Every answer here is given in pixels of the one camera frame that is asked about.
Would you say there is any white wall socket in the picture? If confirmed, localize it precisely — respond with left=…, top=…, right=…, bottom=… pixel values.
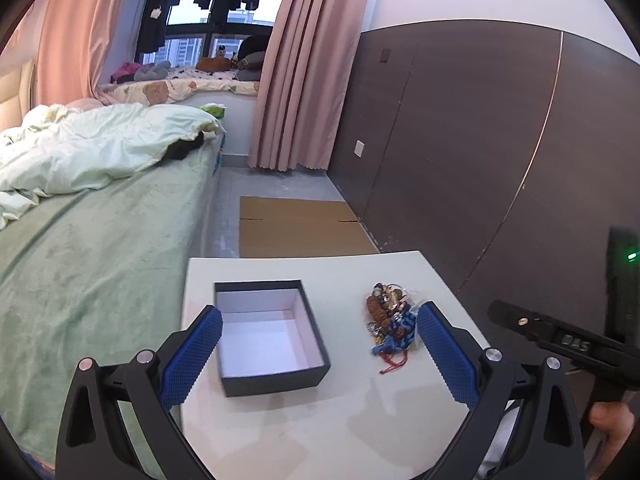
left=354, top=141, right=364, bottom=157

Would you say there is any beige upholstered headboard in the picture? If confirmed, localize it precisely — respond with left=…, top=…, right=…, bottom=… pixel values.
left=0, top=60, right=35, bottom=130

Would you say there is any dark wood wardrobe panel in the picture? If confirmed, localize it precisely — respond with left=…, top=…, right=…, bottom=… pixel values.
left=329, top=21, right=639, bottom=360

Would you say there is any black open gift box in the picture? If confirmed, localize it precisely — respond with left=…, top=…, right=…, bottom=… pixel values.
left=214, top=280, right=331, bottom=398

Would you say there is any green tissue pack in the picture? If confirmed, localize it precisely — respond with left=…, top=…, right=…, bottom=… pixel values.
left=200, top=103, right=226, bottom=119

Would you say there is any pink left curtain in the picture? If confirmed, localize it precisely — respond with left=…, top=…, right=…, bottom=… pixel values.
left=14, top=0, right=129, bottom=109

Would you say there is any pink right curtain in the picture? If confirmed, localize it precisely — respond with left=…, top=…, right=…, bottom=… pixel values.
left=248, top=0, right=368, bottom=171

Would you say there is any pale green duvet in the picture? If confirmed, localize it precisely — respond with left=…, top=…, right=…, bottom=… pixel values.
left=1, top=103, right=226, bottom=228

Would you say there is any magenta clothing item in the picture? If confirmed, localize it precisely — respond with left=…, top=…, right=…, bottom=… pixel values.
left=110, top=62, right=141, bottom=84

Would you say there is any pink curtain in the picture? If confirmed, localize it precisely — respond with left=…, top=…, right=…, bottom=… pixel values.
left=14, top=0, right=129, bottom=109
left=248, top=0, right=368, bottom=171

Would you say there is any flattened brown cardboard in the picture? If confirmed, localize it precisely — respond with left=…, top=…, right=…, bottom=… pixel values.
left=239, top=196, right=378, bottom=258

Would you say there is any brown plush toy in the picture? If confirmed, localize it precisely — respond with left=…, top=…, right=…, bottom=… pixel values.
left=195, top=56, right=234, bottom=73

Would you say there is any grey clothes pile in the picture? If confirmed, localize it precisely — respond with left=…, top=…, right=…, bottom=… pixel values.
left=134, top=61, right=171, bottom=81

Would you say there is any black garment on bed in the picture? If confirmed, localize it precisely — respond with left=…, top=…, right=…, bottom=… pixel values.
left=163, top=132, right=205, bottom=160

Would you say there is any person's right hand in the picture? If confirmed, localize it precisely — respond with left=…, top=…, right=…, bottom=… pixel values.
left=589, top=402, right=634, bottom=480

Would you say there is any green sheet bed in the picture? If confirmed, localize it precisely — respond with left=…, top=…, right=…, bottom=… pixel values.
left=1, top=137, right=221, bottom=464

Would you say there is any silver chain jewelry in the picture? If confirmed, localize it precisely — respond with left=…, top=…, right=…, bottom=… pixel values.
left=372, top=283, right=407, bottom=309

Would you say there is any floral window seat cushion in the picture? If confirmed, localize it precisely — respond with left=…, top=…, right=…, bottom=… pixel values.
left=96, top=67, right=259, bottom=106

